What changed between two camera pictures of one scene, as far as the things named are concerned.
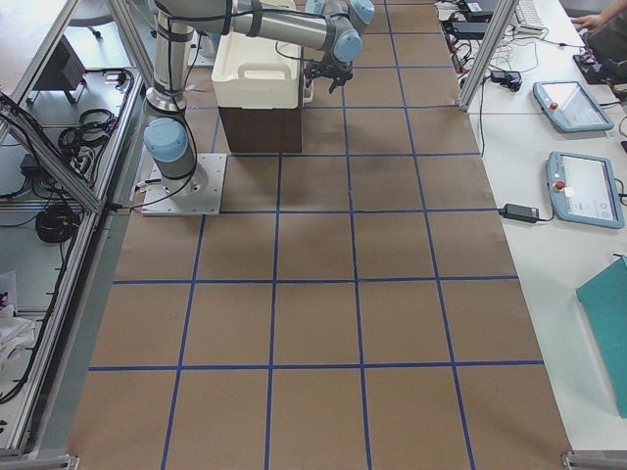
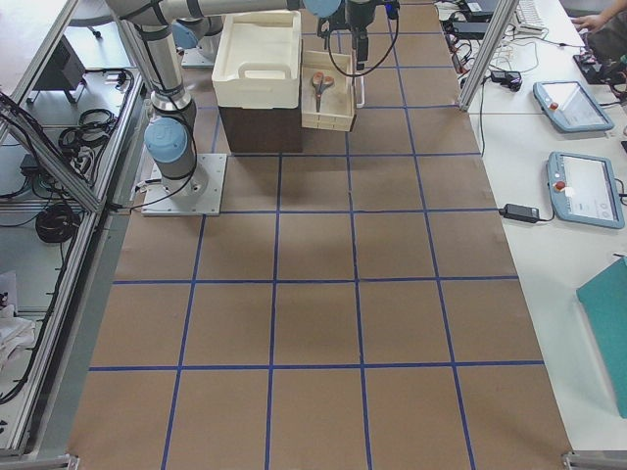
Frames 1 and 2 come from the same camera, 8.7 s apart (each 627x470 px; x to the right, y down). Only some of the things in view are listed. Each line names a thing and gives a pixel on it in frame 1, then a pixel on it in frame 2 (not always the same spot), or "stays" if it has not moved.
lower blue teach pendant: (584, 189) stays
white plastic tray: (255, 72) stays
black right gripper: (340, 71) to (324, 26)
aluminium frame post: (504, 10) stays
